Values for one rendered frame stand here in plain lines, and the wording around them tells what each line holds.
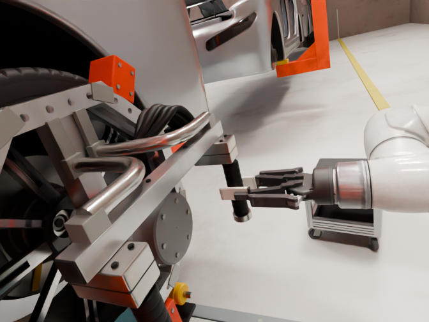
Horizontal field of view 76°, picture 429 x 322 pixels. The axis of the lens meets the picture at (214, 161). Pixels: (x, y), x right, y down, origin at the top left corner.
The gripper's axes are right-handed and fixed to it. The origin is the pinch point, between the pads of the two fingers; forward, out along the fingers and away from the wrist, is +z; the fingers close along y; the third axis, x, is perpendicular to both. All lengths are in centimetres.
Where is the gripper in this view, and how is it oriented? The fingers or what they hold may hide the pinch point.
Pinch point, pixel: (237, 188)
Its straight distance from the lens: 62.9
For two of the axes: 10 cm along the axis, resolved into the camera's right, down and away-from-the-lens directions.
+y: 3.5, -4.4, 8.3
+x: -2.4, -9.0, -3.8
